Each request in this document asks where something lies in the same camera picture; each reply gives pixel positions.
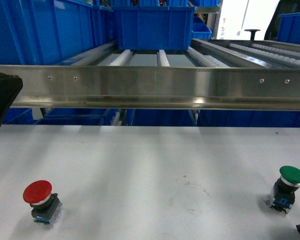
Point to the green mushroom push button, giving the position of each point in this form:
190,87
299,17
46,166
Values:
282,196

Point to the red mushroom push button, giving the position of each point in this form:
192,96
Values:
46,206

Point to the large blue bin far left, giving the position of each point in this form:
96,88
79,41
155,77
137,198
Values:
44,32

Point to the blue bin on rack centre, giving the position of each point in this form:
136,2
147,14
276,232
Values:
153,27

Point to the blue bin on rack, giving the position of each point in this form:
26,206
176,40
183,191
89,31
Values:
289,29
153,27

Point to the steel roller flow rack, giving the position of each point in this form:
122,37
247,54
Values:
211,74

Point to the blue bin on rack right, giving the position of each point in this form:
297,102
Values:
289,29

